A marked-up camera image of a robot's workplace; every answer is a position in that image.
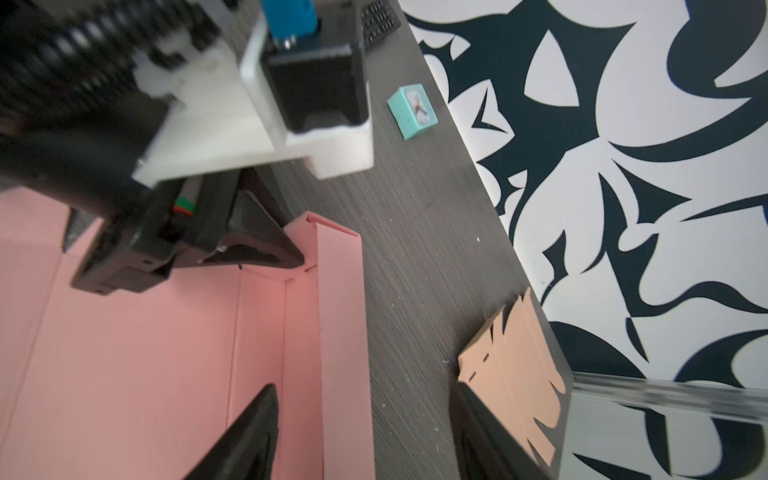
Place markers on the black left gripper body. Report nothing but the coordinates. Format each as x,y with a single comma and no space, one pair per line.
87,163

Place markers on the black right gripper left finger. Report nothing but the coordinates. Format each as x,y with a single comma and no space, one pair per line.
248,447

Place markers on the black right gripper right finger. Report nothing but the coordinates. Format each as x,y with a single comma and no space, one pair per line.
484,448

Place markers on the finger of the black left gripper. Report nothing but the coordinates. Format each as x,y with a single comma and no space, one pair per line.
246,235

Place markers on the pink cardboard box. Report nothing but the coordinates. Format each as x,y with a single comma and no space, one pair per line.
141,386

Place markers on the flat orange cardboard box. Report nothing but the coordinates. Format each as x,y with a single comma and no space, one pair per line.
520,376

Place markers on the small teal alarm clock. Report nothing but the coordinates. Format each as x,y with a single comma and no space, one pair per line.
412,110

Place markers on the black remote control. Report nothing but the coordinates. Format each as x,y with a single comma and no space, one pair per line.
378,21

